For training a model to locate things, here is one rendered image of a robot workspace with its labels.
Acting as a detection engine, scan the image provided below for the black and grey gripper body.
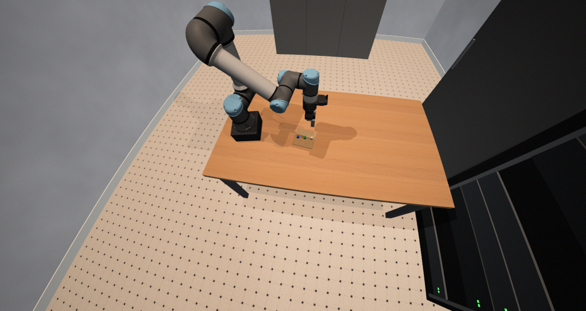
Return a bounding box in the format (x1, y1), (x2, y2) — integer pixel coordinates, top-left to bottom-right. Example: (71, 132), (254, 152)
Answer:
(302, 93), (328, 120)

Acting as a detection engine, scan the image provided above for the tan mat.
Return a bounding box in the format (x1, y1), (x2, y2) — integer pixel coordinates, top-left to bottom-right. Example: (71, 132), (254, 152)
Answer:
(293, 129), (317, 149)

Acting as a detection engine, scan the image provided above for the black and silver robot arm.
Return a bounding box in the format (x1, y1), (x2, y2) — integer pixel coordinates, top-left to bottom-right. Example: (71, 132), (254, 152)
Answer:
(185, 1), (320, 133)

